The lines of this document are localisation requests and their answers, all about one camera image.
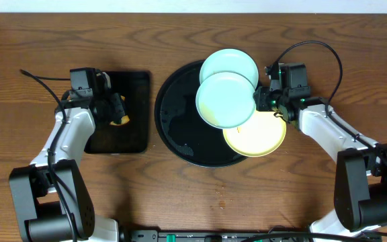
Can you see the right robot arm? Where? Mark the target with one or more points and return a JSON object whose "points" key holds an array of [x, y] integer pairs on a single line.
{"points": [[360, 193]]}

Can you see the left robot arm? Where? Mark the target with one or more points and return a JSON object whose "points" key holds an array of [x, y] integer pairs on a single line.
{"points": [[50, 196]]}

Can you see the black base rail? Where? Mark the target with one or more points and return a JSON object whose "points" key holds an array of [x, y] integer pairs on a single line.
{"points": [[276, 234]]}

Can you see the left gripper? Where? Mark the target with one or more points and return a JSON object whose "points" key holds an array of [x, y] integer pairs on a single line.
{"points": [[117, 109]]}

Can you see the yellow plate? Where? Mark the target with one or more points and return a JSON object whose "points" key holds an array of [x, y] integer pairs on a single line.
{"points": [[260, 135]]}

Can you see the light blue plate front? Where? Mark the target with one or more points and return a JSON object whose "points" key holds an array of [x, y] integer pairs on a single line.
{"points": [[225, 100]]}

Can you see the light blue plate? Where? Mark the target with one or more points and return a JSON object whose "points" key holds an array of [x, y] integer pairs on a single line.
{"points": [[232, 61], [225, 100]]}

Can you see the black round tray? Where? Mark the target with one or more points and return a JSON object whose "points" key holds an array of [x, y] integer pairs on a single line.
{"points": [[182, 129]]}

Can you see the black rectangular tray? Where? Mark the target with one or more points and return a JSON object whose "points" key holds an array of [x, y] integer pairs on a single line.
{"points": [[131, 137]]}

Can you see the green yellow sponge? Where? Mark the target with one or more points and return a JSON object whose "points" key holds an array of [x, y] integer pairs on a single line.
{"points": [[119, 116]]}

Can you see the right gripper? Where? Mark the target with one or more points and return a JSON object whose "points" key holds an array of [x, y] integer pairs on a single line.
{"points": [[262, 102]]}

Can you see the light blue plate top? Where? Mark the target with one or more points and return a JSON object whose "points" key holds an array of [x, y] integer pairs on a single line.
{"points": [[232, 61]]}

